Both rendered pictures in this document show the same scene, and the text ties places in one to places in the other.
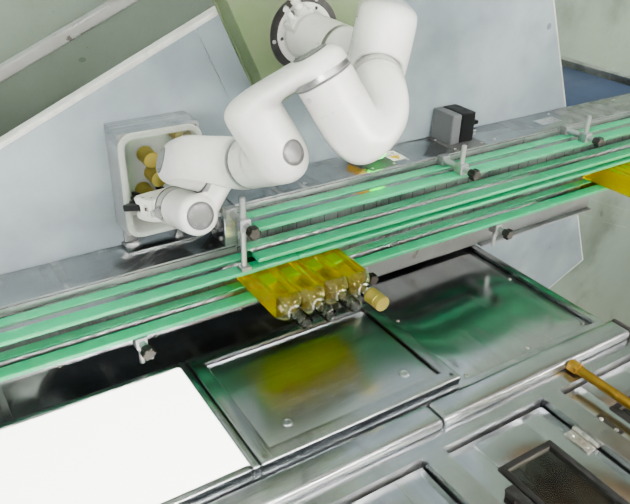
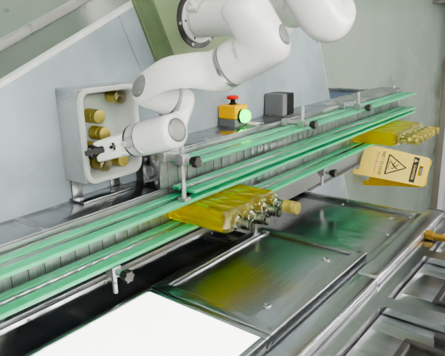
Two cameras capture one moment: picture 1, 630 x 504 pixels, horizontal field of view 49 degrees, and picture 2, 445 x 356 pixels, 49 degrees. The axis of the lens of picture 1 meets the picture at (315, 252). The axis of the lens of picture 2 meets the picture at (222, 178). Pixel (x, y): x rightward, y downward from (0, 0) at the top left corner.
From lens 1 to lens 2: 57 cm
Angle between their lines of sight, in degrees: 22
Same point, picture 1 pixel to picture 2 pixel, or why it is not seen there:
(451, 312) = (321, 227)
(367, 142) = (341, 18)
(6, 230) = not seen: outside the picture
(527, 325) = (376, 224)
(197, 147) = (182, 60)
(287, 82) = not seen: outside the picture
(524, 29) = (304, 42)
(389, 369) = (313, 259)
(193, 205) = (171, 120)
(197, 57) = (120, 39)
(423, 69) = not seen: hidden behind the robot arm
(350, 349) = (275, 254)
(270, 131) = (268, 15)
